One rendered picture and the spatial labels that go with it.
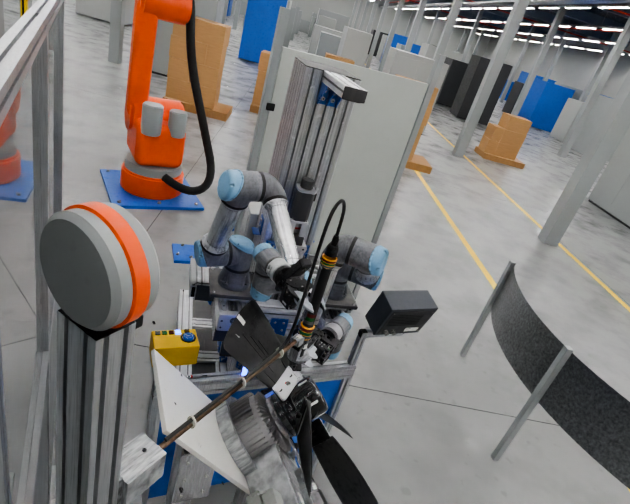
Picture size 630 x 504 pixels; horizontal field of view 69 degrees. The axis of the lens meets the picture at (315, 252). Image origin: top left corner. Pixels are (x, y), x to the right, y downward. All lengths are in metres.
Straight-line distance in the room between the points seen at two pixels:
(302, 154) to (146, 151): 3.16
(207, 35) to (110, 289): 8.64
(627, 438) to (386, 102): 2.40
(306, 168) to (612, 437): 2.11
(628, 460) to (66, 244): 2.82
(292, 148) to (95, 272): 1.57
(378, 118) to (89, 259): 2.88
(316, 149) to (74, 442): 1.59
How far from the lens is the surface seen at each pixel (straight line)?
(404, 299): 2.06
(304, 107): 2.04
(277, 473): 1.37
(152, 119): 4.92
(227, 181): 1.69
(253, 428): 1.40
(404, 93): 3.37
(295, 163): 2.08
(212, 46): 9.13
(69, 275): 0.62
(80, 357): 0.69
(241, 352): 1.30
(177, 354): 1.75
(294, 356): 1.41
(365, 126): 3.28
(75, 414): 0.77
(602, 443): 3.04
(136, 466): 0.99
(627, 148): 12.74
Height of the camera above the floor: 2.22
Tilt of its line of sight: 27 degrees down
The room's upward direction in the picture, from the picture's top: 17 degrees clockwise
